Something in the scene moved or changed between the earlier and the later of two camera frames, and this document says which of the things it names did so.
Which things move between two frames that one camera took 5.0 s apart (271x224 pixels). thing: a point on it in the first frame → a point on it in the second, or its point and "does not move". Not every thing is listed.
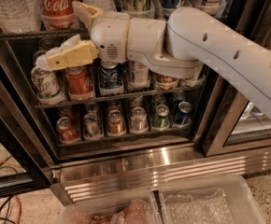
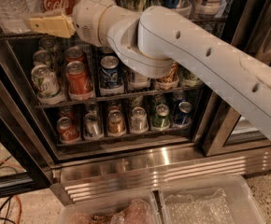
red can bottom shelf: (67, 131) does not move
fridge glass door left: (15, 164) does not move
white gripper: (109, 36) → (86, 19)
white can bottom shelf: (138, 120) does not move
